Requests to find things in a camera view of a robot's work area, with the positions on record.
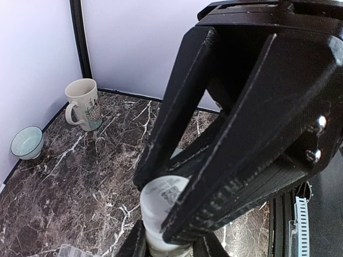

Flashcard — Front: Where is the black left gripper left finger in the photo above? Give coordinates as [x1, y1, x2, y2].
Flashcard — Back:
[115, 221, 147, 257]

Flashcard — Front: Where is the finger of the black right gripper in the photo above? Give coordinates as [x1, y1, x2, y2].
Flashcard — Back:
[133, 27, 230, 190]
[161, 33, 342, 245]

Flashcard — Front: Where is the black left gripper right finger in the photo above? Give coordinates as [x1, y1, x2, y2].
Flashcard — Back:
[193, 232, 229, 257]

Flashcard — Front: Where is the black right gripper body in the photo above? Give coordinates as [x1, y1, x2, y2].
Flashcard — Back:
[197, 1, 342, 117]

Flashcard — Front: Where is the white pill bottle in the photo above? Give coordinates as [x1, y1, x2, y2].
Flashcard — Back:
[140, 175, 191, 256]

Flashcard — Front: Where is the clear plastic pill organizer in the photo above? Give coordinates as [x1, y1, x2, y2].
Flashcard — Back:
[56, 244, 93, 257]

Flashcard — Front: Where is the cream ceramic mug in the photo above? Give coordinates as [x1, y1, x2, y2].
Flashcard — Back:
[64, 78, 102, 131]

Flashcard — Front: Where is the small teal patterned bowl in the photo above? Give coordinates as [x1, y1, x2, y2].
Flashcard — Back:
[10, 126, 44, 160]

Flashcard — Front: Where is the white slotted cable duct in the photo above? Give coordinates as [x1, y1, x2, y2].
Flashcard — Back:
[290, 196, 310, 256]

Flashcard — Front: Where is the black right frame post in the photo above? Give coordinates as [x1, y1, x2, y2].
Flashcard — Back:
[69, 0, 93, 79]

